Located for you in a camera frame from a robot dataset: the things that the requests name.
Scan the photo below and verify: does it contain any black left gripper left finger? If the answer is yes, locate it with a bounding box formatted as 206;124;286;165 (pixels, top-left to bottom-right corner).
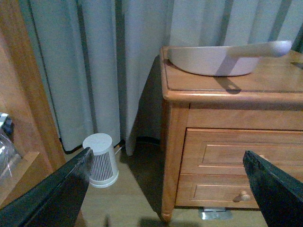
0;148;93;227

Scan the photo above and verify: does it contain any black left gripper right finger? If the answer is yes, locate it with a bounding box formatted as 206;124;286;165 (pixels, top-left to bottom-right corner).
243;150;303;227

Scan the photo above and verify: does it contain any beige plastic dustpan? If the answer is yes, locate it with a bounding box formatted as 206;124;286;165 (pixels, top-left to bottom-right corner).
167;45;261;77

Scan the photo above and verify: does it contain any lower drawer knob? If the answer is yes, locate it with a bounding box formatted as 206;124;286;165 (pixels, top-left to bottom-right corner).
233;191;250;202

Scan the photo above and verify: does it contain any white cylindrical air purifier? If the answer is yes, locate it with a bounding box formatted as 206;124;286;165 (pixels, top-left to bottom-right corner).
82;133;119;188

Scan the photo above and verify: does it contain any clear plastic bag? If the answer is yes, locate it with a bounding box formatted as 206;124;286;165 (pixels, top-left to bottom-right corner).
0;112;22;181

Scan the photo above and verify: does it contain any wooden nightstand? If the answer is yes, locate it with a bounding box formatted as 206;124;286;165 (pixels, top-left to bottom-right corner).
160;46;303;222

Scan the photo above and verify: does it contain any light grey curtain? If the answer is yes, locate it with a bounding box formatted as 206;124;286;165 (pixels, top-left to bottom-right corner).
18;0;303;155

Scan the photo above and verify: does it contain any metal floor bracket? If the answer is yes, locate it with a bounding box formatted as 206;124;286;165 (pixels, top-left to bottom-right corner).
198;207;232;220

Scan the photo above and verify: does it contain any wooden bed frame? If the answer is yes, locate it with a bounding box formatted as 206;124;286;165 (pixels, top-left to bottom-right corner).
0;0;86;227

